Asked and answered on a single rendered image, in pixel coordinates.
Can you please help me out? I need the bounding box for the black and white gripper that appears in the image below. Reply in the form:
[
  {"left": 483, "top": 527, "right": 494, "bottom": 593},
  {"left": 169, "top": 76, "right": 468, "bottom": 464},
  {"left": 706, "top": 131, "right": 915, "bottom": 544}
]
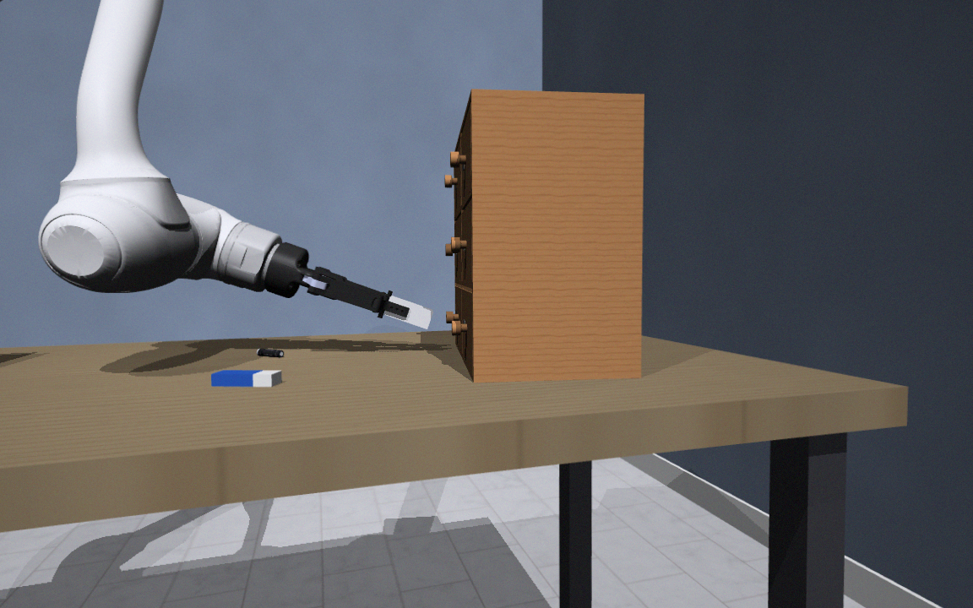
[{"left": 264, "top": 242, "right": 433, "bottom": 329}]

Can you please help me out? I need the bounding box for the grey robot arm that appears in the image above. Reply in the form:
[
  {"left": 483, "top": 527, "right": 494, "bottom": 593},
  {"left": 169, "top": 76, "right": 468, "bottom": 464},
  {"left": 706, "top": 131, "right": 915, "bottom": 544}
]
[{"left": 38, "top": 0, "right": 282, "bottom": 293}]

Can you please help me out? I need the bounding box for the white and blue eraser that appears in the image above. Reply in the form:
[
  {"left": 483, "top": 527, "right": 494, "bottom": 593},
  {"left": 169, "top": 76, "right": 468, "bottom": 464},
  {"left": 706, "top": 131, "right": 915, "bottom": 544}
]
[{"left": 211, "top": 370, "right": 282, "bottom": 387}]

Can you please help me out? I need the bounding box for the brown wooden chest of drawers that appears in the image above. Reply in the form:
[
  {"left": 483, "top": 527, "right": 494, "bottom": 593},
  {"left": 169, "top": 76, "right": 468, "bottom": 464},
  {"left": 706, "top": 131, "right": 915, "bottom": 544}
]
[{"left": 454, "top": 89, "right": 644, "bottom": 383}]

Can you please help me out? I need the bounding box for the brown wooden drawer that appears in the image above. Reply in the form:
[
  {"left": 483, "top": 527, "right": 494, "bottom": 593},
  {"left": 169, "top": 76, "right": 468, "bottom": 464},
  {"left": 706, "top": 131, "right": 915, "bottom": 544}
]
[
  {"left": 450, "top": 103, "right": 471, "bottom": 203},
  {"left": 446, "top": 286, "right": 462, "bottom": 353},
  {"left": 452, "top": 289, "right": 473, "bottom": 375},
  {"left": 451, "top": 199, "right": 472, "bottom": 283},
  {"left": 445, "top": 141, "right": 461, "bottom": 217},
  {"left": 445, "top": 216, "right": 462, "bottom": 281}
]

